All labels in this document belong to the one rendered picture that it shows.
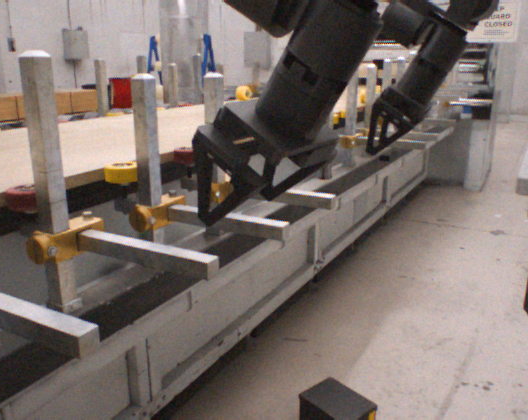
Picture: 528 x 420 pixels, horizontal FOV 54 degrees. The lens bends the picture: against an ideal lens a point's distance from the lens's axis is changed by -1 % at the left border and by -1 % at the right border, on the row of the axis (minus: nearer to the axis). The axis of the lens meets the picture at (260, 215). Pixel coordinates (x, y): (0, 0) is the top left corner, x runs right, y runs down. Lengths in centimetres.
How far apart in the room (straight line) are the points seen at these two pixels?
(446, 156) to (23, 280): 437
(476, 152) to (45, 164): 436
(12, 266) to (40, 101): 41
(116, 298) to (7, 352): 23
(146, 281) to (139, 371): 52
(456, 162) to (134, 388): 405
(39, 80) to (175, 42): 540
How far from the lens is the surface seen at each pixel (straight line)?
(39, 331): 67
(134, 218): 111
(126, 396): 162
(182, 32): 626
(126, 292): 106
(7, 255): 117
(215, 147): 39
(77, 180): 118
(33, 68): 89
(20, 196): 102
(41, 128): 90
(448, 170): 514
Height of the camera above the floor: 114
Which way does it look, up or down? 17 degrees down
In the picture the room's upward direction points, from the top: straight up
